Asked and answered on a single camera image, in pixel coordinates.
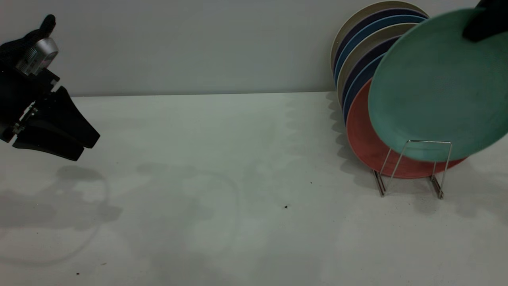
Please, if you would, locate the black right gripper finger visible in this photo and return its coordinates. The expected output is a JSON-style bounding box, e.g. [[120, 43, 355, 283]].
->
[[462, 0, 508, 43]]

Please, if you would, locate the navy plate with blue rim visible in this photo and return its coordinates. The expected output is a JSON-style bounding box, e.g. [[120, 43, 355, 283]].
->
[[343, 54, 384, 124]]

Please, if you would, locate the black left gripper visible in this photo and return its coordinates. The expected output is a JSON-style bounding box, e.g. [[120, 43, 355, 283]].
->
[[0, 68, 101, 162]]

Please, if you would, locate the teal blue plate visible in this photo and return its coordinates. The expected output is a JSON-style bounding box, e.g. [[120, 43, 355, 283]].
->
[[335, 15, 429, 86]]

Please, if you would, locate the pink round plate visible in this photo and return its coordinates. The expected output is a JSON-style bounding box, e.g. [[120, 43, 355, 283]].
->
[[346, 79, 467, 179]]

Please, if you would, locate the green round plate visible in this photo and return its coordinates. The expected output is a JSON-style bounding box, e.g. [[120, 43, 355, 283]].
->
[[368, 8, 508, 162]]

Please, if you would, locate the metal wire plate rack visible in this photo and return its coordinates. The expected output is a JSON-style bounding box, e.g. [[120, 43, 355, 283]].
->
[[373, 140, 453, 199]]

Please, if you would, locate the beige plate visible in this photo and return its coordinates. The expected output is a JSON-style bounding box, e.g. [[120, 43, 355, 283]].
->
[[330, 1, 429, 72], [337, 23, 419, 104]]

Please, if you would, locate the dark purple plate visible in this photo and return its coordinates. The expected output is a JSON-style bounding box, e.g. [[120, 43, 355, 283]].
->
[[333, 8, 431, 80], [341, 35, 401, 112]]

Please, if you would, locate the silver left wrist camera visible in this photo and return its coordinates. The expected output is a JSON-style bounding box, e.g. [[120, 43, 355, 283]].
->
[[16, 38, 59, 76]]

